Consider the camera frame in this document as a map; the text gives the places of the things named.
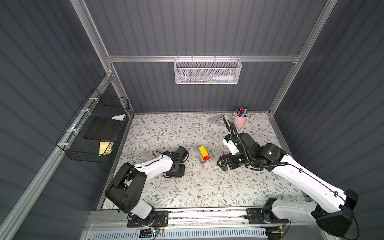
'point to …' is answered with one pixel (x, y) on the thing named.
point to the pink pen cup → (240, 122)
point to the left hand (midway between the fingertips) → (180, 175)
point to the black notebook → (103, 128)
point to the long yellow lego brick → (203, 151)
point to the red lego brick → (206, 158)
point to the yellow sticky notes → (105, 147)
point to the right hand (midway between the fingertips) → (224, 162)
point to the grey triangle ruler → (213, 120)
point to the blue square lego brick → (202, 162)
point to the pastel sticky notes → (119, 117)
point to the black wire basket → (76, 147)
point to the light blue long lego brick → (200, 157)
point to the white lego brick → (202, 160)
